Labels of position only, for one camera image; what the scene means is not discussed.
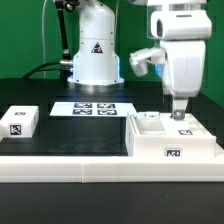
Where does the black cable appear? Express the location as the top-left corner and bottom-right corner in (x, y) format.
(22, 61), (68, 80)

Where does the white cabinet body box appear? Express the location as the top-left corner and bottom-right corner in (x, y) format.
(125, 113), (216, 158)

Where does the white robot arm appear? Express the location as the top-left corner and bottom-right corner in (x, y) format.
(68, 0), (212, 120)

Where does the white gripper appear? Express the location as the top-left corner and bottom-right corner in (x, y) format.
(150, 10), (212, 120)

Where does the white U-shaped obstacle fence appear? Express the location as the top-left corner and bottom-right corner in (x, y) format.
(0, 136), (224, 183)

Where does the white cabinet top block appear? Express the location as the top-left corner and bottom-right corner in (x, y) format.
(0, 106), (39, 138)

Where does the white base tag plate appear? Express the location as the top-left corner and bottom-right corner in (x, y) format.
(50, 102), (136, 117)

